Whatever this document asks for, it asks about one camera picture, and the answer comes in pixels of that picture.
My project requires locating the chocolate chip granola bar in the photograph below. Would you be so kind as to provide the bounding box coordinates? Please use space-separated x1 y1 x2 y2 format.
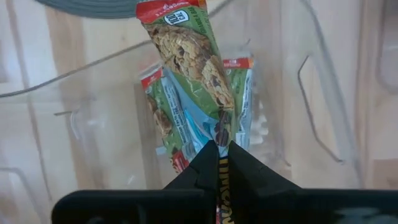
135 0 236 158
140 67 206 174
222 57 254 152

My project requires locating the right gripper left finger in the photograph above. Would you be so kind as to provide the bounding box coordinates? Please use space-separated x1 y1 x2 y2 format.
163 139 219 224

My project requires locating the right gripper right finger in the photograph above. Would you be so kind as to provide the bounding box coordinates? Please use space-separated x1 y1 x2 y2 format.
228 140 302 224

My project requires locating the large clear plastic container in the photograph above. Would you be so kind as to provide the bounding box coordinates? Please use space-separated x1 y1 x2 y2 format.
0 0 398 224

